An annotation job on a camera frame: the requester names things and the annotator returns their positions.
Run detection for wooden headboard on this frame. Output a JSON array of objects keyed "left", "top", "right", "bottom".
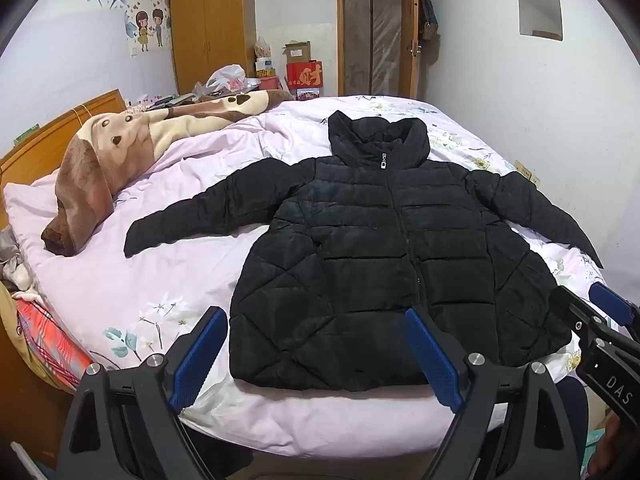
[{"left": 0, "top": 88, "right": 127, "bottom": 226}]

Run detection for large red gift box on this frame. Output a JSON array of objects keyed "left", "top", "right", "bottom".
[{"left": 286, "top": 61, "right": 324, "bottom": 90}]

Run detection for pink floral duvet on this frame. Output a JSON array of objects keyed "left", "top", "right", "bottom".
[{"left": 4, "top": 95, "right": 608, "bottom": 461}]

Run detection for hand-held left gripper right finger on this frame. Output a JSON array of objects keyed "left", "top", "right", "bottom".
[{"left": 404, "top": 307, "right": 588, "bottom": 480}]

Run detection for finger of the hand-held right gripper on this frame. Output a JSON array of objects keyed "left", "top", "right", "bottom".
[
  {"left": 548, "top": 286, "right": 608, "bottom": 343},
  {"left": 588, "top": 281, "right": 640, "bottom": 341}
]

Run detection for red plaid cloth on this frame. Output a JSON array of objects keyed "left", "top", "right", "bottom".
[{"left": 15, "top": 300, "right": 96, "bottom": 391}]

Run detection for grey and white clothes pile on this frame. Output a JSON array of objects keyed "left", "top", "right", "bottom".
[{"left": 0, "top": 225, "right": 36, "bottom": 293}]

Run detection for white plastic bag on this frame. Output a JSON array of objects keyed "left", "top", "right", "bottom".
[{"left": 206, "top": 64, "right": 247, "bottom": 93}]

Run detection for hanging bags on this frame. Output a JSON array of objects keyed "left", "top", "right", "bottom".
[{"left": 417, "top": 0, "right": 440, "bottom": 41}]

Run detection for beige wall socket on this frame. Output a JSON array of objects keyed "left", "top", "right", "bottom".
[{"left": 515, "top": 160, "right": 543, "bottom": 186}]

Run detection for brown dog print blanket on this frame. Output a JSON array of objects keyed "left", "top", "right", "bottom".
[{"left": 41, "top": 89, "right": 296, "bottom": 257}]

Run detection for brown cardboard box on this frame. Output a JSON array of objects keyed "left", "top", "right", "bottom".
[{"left": 282, "top": 41, "right": 312, "bottom": 65}]

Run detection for wooden wardrobe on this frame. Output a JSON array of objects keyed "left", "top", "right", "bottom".
[{"left": 168, "top": 0, "right": 257, "bottom": 96}]

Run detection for person's right hand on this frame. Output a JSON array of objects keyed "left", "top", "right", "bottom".
[{"left": 591, "top": 417, "right": 632, "bottom": 478}]

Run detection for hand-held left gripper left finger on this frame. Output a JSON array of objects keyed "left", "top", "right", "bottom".
[{"left": 57, "top": 305, "right": 256, "bottom": 480}]

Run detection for black puffer jacket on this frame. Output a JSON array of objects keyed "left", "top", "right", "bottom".
[{"left": 124, "top": 109, "right": 604, "bottom": 393}]

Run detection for bedside table clutter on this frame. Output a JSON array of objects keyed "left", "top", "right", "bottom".
[{"left": 127, "top": 92, "right": 201, "bottom": 111}]

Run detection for open wooden door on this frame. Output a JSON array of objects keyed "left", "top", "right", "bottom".
[{"left": 406, "top": 0, "right": 424, "bottom": 101}]

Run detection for cartoon couple wall sticker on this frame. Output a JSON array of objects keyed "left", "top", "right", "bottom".
[{"left": 85, "top": 0, "right": 171, "bottom": 58}]

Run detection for translucent doorway curtain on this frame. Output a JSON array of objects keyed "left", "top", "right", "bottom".
[{"left": 342, "top": 0, "right": 407, "bottom": 97}]

